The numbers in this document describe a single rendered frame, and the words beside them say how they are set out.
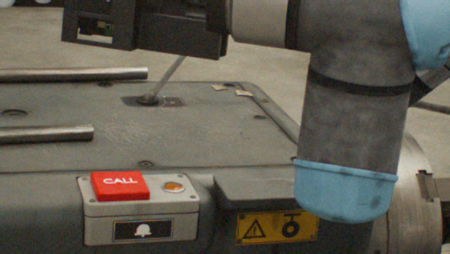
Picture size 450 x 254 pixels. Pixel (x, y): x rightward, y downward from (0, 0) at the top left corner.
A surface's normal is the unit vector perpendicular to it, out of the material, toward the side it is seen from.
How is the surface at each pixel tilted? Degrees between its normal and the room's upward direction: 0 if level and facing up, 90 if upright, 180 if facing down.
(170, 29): 82
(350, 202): 92
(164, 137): 0
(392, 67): 89
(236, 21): 111
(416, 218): 62
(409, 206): 55
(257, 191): 0
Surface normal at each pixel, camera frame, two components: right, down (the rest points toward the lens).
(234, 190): 0.10, -0.94
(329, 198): -0.40, 0.32
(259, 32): -0.22, 0.83
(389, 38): -0.06, 0.51
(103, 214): 0.29, 0.36
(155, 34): -0.18, 0.19
